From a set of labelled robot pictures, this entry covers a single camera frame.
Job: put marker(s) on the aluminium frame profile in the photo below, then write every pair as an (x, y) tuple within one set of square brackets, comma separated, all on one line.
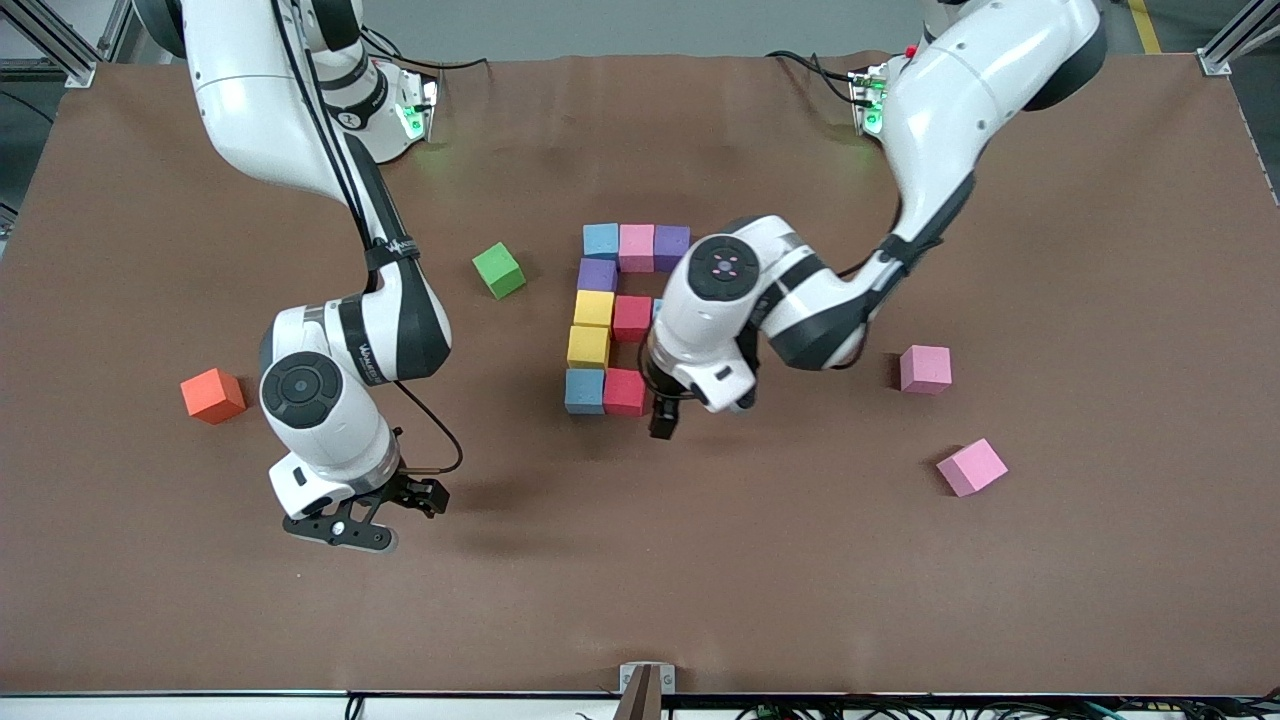
[(75, 68), (1215, 62)]

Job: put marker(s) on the red foam cube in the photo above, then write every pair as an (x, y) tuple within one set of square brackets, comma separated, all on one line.
[(632, 318), (625, 392)]

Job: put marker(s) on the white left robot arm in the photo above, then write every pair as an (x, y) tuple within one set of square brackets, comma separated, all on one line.
[(960, 100)]

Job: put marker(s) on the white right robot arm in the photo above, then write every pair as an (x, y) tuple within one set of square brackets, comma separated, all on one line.
[(260, 100)]

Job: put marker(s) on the green foam cube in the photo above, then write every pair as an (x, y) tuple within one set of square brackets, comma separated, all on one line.
[(498, 270)]

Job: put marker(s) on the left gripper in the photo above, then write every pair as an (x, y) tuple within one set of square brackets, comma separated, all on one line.
[(662, 413)]

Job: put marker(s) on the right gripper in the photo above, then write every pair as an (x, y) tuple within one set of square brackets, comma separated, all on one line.
[(411, 489)]

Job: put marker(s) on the orange foam cube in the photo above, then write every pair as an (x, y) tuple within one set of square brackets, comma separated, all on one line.
[(212, 395)]

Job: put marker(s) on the brown table mat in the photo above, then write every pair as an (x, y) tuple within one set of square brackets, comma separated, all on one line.
[(600, 580)]

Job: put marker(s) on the purple foam cube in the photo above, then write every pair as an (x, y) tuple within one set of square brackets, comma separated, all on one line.
[(597, 275), (672, 249)]

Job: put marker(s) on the yellow foam cube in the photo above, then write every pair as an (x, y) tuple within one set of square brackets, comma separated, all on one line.
[(594, 308), (588, 346)]

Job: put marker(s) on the pink foam cube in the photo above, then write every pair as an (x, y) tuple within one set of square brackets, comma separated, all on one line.
[(925, 369), (971, 467), (637, 248)]

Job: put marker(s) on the grey metal bracket with post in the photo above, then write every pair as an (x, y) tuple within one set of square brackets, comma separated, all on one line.
[(630, 680)]

